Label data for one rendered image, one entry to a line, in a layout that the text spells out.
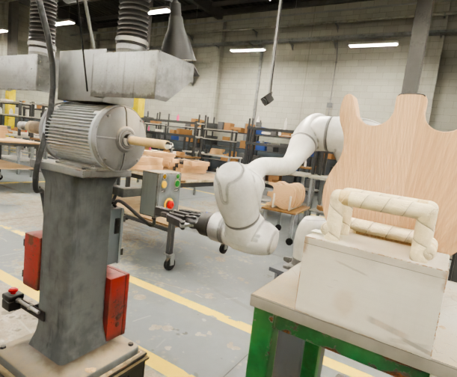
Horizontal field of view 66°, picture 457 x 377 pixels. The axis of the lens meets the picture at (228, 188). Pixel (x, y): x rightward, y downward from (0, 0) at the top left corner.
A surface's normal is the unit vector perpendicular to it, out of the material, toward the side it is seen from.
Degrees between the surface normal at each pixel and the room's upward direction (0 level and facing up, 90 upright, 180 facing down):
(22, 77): 90
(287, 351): 90
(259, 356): 90
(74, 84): 90
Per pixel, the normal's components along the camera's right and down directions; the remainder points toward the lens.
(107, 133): 0.77, 0.15
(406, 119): -0.54, 0.04
